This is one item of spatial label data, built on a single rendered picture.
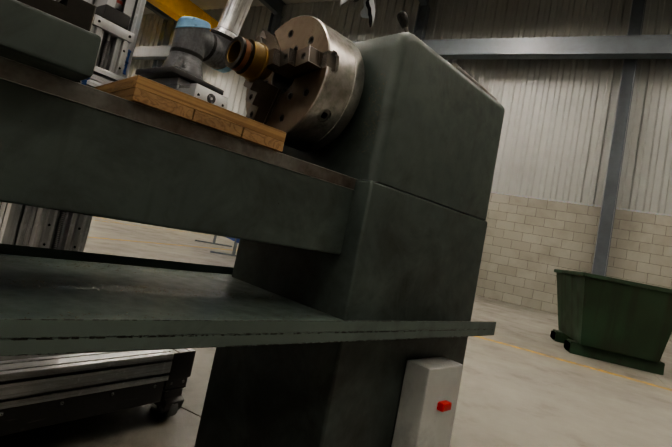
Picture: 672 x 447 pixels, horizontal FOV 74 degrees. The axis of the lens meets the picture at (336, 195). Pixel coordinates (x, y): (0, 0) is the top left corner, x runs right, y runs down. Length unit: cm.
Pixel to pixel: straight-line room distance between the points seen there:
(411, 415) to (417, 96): 81
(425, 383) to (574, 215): 991
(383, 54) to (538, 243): 996
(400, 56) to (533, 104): 1059
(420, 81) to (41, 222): 119
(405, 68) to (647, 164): 1041
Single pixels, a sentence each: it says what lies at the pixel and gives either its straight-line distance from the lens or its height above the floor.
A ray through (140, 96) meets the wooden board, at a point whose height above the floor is 87.
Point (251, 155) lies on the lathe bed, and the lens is 88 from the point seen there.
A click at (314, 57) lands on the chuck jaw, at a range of 104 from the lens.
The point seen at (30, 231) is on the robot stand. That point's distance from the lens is 167.
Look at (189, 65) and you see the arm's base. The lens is 172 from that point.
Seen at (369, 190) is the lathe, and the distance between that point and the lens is 104.
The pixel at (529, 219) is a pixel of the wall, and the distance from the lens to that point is 1102.
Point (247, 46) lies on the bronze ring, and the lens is 106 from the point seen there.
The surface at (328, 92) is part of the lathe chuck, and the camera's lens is 104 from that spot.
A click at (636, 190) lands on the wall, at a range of 1123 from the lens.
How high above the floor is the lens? 73
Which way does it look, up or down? 5 degrees up
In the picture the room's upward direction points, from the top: 11 degrees clockwise
